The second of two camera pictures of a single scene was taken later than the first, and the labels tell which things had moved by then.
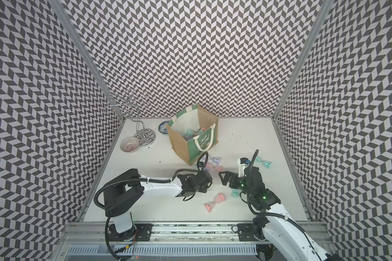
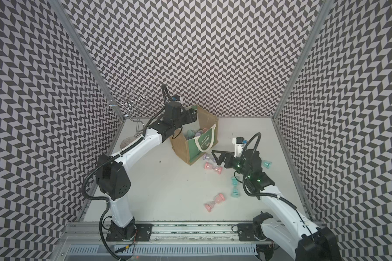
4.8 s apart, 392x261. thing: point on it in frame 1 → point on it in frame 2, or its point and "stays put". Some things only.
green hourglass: x=266 y=163 stays put
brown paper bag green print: x=193 y=132 stays put
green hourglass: x=235 y=193 stays put
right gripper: x=234 y=177 → x=229 y=154
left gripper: x=204 y=189 → x=190 y=115
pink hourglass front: x=218 y=199 stays put
